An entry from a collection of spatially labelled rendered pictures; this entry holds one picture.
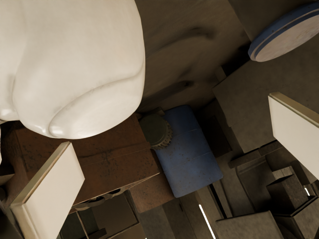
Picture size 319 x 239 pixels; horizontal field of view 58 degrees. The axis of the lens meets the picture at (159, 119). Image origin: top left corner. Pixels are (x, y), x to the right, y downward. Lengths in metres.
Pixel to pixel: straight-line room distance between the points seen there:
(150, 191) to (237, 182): 1.06
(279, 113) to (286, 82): 2.05
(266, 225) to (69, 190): 3.08
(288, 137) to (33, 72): 0.20
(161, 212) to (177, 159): 1.60
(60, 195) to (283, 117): 0.13
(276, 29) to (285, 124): 0.91
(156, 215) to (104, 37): 4.32
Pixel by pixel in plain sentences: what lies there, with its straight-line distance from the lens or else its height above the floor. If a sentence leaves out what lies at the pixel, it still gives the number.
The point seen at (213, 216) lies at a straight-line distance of 7.23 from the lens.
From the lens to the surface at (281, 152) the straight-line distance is 3.88.
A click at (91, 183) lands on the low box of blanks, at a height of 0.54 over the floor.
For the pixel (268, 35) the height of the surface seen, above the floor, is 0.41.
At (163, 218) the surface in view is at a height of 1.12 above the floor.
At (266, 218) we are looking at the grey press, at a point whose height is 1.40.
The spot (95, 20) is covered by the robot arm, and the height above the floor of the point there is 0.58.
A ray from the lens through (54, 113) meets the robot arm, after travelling 0.27.
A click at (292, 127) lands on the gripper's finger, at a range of 0.17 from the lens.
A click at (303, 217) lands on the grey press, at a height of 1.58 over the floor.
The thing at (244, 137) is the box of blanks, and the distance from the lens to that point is 2.47.
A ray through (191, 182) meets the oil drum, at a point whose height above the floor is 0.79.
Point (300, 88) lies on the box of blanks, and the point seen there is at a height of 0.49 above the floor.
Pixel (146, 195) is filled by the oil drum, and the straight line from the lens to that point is 3.29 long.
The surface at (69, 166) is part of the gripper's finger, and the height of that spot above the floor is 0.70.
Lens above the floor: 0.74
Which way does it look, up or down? 13 degrees down
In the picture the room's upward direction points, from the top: 156 degrees clockwise
